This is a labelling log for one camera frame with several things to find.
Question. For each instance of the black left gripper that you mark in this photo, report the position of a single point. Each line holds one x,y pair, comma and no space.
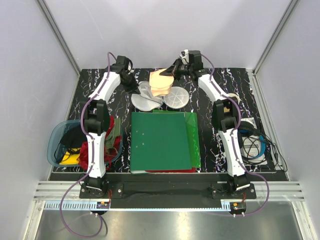
133,88

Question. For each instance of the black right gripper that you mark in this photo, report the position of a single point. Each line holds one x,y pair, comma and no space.
172,70

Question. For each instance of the beige bra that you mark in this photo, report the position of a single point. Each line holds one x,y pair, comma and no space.
160,85

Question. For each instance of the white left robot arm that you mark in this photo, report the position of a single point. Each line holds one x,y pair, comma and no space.
95,118

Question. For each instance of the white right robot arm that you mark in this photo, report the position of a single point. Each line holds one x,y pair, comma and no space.
226,115

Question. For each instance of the olive green garment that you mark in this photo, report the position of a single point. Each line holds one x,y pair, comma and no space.
113,135

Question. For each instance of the light green plastic folder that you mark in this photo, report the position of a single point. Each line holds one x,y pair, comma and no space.
193,140

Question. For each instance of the red garment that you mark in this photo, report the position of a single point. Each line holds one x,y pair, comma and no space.
110,155

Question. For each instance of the paper cup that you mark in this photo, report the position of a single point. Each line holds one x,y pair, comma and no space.
233,96

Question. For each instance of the black garment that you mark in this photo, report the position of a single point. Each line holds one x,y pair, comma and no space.
73,140

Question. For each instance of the blue plastic basket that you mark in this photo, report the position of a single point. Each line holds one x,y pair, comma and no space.
55,150

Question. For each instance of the yellow garment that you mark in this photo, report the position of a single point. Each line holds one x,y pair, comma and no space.
71,157

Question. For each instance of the red folder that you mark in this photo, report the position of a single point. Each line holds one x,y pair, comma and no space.
192,170

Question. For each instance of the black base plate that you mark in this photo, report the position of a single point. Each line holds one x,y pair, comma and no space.
123,186

